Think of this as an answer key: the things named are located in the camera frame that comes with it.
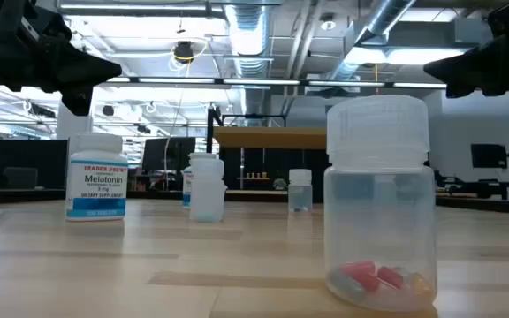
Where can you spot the small background plant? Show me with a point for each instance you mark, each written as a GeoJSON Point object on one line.
{"type": "Point", "coordinates": [279, 183]}

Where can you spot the black aluminium table frame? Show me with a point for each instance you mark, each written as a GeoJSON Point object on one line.
{"type": "Point", "coordinates": [493, 205]}

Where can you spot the black overhead light bar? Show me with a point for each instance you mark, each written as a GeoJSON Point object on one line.
{"type": "Point", "coordinates": [259, 82]}

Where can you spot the black partition panel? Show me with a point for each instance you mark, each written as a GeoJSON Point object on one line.
{"type": "Point", "coordinates": [51, 163]}

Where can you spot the translucent bottle with blue pill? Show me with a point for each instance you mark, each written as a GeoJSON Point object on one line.
{"type": "Point", "coordinates": [300, 190]}
{"type": "Point", "coordinates": [207, 190]}

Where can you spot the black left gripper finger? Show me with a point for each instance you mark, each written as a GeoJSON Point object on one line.
{"type": "Point", "coordinates": [93, 78]}
{"type": "Point", "coordinates": [91, 59]}

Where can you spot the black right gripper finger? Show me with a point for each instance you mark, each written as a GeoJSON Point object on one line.
{"type": "Point", "coordinates": [462, 77]}
{"type": "Point", "coordinates": [471, 58]}

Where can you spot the black computer monitor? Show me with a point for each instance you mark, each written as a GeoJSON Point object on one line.
{"type": "Point", "coordinates": [168, 154]}

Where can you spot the small background wooden shelf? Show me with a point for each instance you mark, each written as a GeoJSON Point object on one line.
{"type": "Point", "coordinates": [254, 178]}

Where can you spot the black overhead camera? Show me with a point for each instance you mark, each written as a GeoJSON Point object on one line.
{"type": "Point", "coordinates": [184, 49]}

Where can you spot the silver ventilation duct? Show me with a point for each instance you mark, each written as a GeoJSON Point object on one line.
{"type": "Point", "coordinates": [248, 26]}
{"type": "Point", "coordinates": [385, 17]}

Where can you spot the white building pillar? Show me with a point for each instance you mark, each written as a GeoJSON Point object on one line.
{"type": "Point", "coordinates": [66, 128]}

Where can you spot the translucent bottle with red pills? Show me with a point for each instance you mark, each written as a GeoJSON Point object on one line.
{"type": "Point", "coordinates": [380, 221]}

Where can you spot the wooden shelf with black frame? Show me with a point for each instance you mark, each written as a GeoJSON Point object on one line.
{"type": "Point", "coordinates": [272, 138]}

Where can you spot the black monitor on arm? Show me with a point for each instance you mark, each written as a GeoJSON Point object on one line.
{"type": "Point", "coordinates": [488, 155]}

